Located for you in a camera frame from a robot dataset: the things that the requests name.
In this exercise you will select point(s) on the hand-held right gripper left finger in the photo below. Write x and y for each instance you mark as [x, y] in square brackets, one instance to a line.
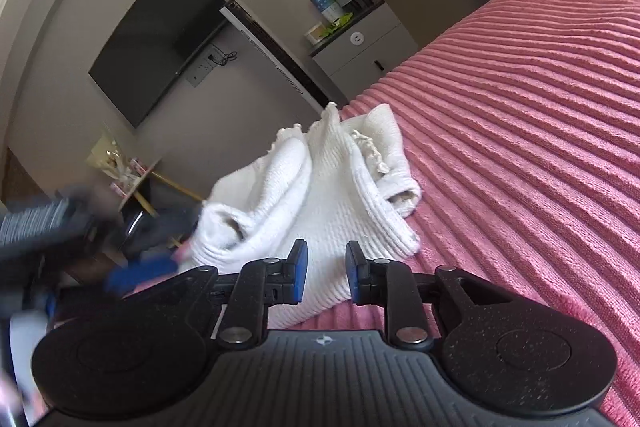
[299, 269]

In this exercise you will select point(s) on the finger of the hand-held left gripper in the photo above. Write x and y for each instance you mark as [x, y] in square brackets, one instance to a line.
[142, 274]
[170, 227]

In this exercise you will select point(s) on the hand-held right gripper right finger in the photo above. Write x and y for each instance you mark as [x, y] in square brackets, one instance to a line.
[353, 274]

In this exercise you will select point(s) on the white ribbed knit sweater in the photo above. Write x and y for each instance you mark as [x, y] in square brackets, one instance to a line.
[325, 187]

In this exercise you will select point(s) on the person's left forearm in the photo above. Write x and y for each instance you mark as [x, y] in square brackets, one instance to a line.
[27, 337]

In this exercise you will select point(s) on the round side table yellow legs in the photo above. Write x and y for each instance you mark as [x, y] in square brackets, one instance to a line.
[150, 187]

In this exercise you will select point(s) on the brown wooden door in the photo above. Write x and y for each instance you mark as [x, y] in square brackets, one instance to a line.
[22, 179]

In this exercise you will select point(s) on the pink and white table ornaments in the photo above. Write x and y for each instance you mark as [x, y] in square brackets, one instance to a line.
[129, 177]

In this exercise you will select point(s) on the cream gift bag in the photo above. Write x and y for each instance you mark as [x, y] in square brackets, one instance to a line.
[106, 154]

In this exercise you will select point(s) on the pink ribbed blanket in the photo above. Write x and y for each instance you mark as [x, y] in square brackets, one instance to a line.
[525, 132]

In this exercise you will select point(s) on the grey bedside cabinet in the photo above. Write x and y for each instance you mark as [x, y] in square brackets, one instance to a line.
[367, 44]

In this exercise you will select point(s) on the small white box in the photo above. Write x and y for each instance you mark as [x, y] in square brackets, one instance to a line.
[316, 34]

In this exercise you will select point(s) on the green packet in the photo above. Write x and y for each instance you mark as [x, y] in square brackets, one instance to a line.
[340, 23]

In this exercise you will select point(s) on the blue and white box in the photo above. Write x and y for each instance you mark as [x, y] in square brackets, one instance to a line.
[327, 4]

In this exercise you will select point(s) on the grey wall socket plate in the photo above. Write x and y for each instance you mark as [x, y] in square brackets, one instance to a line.
[199, 73]

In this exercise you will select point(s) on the white wall socket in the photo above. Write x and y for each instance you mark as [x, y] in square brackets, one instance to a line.
[216, 56]

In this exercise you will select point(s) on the black wall television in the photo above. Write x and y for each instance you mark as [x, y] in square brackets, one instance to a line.
[157, 42]

